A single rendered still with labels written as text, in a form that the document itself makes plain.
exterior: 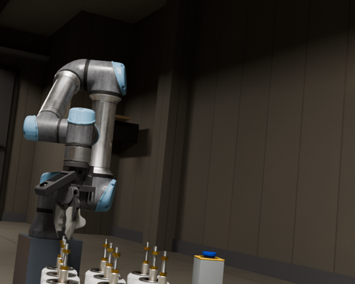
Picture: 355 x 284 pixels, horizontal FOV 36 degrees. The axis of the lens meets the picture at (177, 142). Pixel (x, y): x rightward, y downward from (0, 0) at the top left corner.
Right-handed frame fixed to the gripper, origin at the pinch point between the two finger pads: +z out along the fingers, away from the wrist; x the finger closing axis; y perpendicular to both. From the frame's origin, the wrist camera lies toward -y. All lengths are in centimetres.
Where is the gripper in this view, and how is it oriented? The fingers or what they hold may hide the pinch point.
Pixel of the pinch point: (62, 234)
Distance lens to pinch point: 154.3
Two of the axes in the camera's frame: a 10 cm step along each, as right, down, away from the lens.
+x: -7.7, 0.0, 6.4
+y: 6.4, 1.5, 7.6
